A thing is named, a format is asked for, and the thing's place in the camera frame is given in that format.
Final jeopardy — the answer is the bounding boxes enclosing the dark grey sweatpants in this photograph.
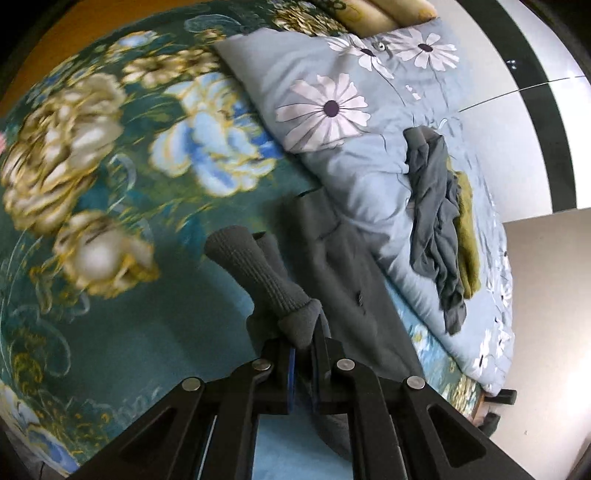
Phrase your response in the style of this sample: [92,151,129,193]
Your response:
[204,189,424,381]

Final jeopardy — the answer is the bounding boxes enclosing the grey-green shirt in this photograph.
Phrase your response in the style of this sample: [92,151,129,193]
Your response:
[404,126,467,335]

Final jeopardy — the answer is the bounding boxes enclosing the olive green garment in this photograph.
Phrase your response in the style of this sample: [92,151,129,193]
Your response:
[447,159,481,299]

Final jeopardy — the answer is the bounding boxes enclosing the teal floral bed sheet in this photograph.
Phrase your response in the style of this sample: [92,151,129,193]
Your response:
[0,0,484,480]

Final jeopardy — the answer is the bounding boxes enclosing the light blue floral duvet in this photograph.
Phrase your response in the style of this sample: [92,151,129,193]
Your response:
[216,19,515,395]

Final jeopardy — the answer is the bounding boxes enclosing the white black wardrobe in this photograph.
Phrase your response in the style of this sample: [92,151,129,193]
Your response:
[436,1,590,223]

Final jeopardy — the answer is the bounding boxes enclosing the yellow floral pillow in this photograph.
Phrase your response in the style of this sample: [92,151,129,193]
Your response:
[315,0,438,38]

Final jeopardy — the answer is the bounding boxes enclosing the orange wooden headboard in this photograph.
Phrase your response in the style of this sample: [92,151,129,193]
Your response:
[1,0,194,115]

